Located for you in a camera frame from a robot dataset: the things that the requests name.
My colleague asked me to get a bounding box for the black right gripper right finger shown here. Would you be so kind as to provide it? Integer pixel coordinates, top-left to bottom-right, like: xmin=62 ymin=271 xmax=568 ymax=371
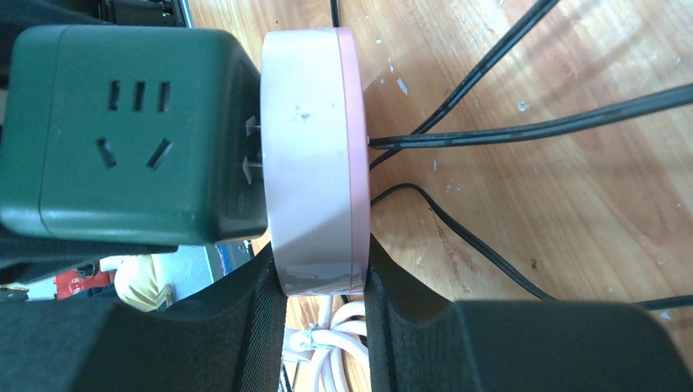
xmin=364 ymin=239 xmax=692 ymax=391

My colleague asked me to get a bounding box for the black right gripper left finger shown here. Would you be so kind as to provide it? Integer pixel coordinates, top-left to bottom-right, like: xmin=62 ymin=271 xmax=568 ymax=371
xmin=1 ymin=247 xmax=287 ymax=391

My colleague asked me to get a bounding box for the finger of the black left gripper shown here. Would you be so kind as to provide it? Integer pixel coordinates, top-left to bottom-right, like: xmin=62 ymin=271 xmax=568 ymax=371
xmin=1 ymin=227 xmax=178 ymax=284

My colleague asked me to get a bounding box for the green patterned cube socket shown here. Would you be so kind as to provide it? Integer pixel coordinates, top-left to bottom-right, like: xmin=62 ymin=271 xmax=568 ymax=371
xmin=1 ymin=25 xmax=267 ymax=245

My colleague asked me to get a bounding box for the white round socket base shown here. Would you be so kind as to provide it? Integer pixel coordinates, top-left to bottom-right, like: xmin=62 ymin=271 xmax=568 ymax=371
xmin=260 ymin=28 xmax=370 ymax=296

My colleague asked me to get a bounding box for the beige wooden cube socket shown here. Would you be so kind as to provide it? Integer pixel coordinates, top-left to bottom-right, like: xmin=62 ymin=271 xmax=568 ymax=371
xmin=114 ymin=255 xmax=175 ymax=312

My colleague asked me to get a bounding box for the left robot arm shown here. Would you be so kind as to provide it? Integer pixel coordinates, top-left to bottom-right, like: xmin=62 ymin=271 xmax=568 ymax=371
xmin=1 ymin=0 xmax=194 ymax=285

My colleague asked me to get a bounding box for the white coiled cable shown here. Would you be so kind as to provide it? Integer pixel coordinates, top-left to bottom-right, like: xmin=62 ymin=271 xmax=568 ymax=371
xmin=281 ymin=294 xmax=372 ymax=392

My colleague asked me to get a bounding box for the thin black cable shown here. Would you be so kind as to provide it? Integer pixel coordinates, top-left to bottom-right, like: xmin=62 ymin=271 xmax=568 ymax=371
xmin=329 ymin=0 xmax=693 ymax=312

